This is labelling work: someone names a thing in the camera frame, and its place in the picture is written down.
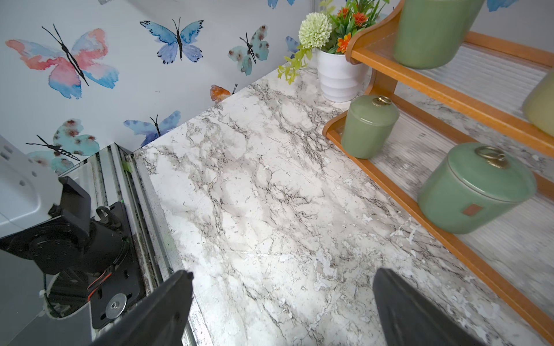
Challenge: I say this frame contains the green canister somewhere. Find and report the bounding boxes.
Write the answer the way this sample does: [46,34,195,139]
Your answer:
[340,95,400,159]
[417,142,538,234]
[393,0,483,69]

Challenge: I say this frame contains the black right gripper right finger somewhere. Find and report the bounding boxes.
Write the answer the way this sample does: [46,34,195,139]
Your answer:
[373,268,483,346]

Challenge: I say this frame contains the white pot with flowers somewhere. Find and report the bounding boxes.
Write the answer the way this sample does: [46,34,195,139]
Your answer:
[278,1,389,102]

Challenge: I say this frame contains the green canister middle left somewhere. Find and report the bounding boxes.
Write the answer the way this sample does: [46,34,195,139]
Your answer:
[393,0,483,69]

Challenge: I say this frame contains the wooden three-tier shelf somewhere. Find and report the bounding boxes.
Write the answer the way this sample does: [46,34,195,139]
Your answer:
[347,1,553,345]

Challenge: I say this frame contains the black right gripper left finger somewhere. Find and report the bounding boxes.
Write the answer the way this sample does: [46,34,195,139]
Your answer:
[92,270,194,346]

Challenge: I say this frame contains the green canister bottom left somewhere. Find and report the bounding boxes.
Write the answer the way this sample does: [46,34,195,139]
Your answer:
[340,95,400,159]

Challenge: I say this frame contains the yellow canister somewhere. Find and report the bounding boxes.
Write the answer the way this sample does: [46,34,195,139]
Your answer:
[522,78,553,136]

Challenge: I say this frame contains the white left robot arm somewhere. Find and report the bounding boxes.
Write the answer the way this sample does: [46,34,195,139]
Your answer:
[1,138,144,328]

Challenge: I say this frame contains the green canister bottom middle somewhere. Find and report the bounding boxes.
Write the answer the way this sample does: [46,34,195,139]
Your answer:
[417,142,538,234]

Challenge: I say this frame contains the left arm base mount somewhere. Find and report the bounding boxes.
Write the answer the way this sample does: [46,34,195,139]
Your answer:
[89,202,146,330]

